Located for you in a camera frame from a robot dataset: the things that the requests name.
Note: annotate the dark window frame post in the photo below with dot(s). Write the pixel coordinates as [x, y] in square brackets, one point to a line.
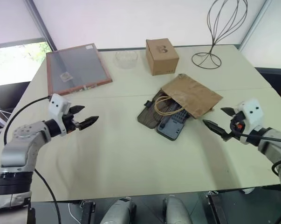
[39, 22]

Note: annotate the wood-framed mesh screen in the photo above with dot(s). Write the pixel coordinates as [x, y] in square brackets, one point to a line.
[77, 67]

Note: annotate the brown cardboard box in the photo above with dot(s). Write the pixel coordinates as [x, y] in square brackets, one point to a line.
[162, 58]

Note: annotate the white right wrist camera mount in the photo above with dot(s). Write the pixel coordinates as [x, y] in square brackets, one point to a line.
[251, 113]

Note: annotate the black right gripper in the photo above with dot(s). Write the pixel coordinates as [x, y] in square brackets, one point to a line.
[237, 124]

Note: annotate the black metal bracket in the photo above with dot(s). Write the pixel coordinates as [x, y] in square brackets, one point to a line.
[216, 206]
[87, 211]

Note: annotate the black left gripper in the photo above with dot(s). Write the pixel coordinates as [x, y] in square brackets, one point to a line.
[71, 123]

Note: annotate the brown paper bag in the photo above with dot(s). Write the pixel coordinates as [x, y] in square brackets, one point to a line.
[193, 95]

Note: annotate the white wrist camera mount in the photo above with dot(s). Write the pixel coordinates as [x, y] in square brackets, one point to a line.
[251, 113]
[57, 105]

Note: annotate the clear plastic container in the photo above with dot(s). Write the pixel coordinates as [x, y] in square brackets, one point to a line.
[127, 60]

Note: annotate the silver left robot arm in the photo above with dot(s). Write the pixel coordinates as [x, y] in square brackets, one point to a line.
[19, 149]

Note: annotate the grey rounded robot leg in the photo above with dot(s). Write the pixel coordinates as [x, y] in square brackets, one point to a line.
[176, 210]
[118, 211]

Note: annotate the small clear plastic packet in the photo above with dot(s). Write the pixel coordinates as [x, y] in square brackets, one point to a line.
[66, 76]

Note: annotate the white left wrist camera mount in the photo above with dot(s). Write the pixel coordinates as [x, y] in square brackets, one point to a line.
[57, 105]

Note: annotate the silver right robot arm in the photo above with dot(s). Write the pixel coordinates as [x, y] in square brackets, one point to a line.
[269, 142]

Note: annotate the grey tool case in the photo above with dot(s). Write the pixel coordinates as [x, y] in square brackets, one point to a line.
[170, 127]

